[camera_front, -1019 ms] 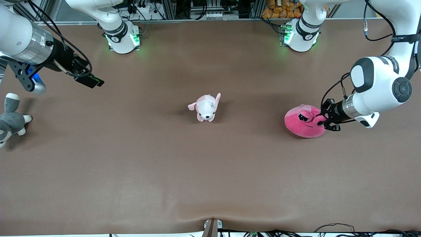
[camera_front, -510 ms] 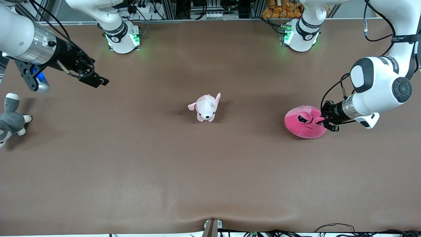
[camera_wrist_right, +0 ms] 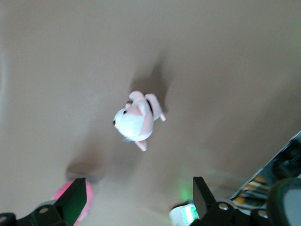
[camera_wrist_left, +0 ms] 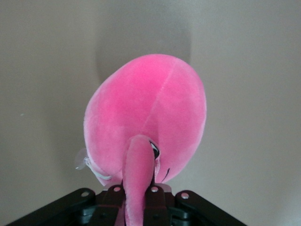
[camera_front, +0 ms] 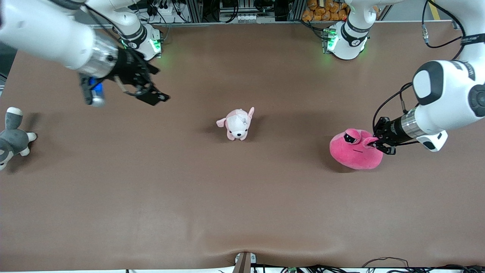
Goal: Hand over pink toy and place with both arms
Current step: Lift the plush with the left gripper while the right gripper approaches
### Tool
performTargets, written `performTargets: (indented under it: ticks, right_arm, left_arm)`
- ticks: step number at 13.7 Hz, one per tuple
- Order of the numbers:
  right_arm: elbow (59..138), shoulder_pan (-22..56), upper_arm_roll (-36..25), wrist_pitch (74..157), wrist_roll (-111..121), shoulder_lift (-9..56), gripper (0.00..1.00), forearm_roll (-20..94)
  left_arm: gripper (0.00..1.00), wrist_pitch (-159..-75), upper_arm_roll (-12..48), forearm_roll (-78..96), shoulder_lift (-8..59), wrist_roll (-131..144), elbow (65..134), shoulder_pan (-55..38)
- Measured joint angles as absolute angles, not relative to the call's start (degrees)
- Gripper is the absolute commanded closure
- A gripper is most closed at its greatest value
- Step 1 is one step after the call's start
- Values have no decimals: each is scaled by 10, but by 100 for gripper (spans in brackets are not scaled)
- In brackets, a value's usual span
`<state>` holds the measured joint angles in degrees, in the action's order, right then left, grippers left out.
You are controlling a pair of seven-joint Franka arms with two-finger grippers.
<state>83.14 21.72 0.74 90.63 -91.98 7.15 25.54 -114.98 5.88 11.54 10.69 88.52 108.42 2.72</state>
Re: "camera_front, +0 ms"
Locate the round pink plush toy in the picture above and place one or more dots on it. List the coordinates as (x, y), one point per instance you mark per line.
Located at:
(354, 153)

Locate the aluminium table edge rail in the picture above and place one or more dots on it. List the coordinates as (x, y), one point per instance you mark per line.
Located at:
(227, 24)

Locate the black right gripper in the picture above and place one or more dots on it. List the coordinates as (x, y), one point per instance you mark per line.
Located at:
(128, 68)

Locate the white power strip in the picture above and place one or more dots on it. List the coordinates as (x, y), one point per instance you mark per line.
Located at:
(163, 8)

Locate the orange plush toy pile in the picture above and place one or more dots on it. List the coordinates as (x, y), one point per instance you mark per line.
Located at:
(322, 9)

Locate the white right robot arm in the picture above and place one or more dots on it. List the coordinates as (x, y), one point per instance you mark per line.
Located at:
(38, 34)

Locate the grey husky plush toy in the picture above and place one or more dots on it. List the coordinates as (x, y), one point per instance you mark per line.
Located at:
(13, 140)

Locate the pale pink dog plush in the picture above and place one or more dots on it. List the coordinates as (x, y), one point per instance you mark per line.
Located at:
(237, 125)

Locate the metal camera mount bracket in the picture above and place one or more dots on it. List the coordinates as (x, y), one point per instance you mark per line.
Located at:
(244, 263)

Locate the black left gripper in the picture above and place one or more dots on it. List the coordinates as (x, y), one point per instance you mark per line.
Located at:
(389, 131)

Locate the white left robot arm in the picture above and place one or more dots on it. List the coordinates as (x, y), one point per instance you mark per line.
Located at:
(451, 94)

